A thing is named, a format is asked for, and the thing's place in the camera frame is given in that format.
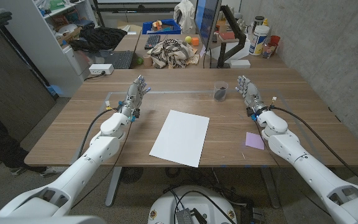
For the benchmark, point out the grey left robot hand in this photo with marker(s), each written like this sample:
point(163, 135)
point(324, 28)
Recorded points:
point(134, 96)

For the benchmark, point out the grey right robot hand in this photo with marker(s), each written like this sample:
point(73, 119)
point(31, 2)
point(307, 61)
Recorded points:
point(250, 93)

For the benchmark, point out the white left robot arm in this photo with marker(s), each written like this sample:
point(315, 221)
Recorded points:
point(73, 174)

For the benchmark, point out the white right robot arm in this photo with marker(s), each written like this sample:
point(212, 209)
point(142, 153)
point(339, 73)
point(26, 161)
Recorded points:
point(306, 168)

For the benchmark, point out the clear plastic cup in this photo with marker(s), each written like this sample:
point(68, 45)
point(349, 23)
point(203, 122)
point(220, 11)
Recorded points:
point(217, 84)

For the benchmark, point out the purple sticky note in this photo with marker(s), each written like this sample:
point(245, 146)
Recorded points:
point(255, 140)

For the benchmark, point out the red cup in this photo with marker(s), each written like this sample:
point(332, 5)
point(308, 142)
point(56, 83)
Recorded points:
point(275, 40)

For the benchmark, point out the white flat box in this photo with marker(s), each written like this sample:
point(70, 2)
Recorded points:
point(240, 63)

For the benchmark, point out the green ball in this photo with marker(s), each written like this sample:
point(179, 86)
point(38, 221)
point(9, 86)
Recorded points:
point(139, 61)

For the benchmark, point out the dark laptop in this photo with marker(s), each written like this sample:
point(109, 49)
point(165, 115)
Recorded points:
point(121, 59)

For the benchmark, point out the white power strip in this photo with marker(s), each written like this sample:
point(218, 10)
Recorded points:
point(101, 69)

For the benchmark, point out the clear glass jar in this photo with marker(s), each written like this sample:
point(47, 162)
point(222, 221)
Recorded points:
point(267, 50)

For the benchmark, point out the white wipes canister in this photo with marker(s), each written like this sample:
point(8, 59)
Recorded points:
point(258, 40)

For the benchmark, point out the beige black patterned cloth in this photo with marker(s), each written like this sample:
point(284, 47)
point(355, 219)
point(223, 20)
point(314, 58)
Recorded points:
point(171, 53)

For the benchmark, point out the black keyboard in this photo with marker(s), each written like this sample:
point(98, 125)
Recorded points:
point(152, 41)

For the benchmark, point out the white paper sheet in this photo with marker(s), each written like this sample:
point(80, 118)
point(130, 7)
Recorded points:
point(179, 138)

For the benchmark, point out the red book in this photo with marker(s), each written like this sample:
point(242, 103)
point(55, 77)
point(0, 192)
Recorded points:
point(227, 36)

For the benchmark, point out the black cloth pile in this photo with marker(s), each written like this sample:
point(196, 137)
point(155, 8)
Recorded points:
point(99, 39)

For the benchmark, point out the bottle with black lid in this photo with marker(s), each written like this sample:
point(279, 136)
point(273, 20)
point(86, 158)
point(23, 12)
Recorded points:
point(258, 21)

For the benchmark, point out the orange cube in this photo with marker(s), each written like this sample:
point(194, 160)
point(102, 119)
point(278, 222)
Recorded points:
point(195, 41)

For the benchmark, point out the round black floor fan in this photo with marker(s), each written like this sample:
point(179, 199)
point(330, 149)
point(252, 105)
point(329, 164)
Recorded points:
point(131, 174)

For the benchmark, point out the yellow tennis ball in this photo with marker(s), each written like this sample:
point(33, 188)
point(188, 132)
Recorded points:
point(188, 40)

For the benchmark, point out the blue plastic bin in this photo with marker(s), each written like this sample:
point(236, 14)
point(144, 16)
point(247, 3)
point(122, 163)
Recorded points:
point(176, 27)

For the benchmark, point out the computer monitor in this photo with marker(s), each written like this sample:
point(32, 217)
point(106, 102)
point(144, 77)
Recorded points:
point(207, 18)

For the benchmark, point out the grey table leg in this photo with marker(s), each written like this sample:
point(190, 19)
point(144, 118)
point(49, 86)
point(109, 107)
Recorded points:
point(113, 186)
point(270, 186)

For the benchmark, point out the white garment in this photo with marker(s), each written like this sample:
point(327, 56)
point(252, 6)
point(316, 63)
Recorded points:
point(184, 14)

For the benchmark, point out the white shelf unit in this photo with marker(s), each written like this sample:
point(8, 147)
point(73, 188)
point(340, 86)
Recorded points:
point(36, 46)

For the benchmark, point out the white robot torso base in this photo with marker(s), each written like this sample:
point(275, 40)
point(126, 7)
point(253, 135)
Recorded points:
point(166, 205)

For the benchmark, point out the dark wooden partition panel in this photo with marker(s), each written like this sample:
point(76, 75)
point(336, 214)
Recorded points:
point(11, 81)

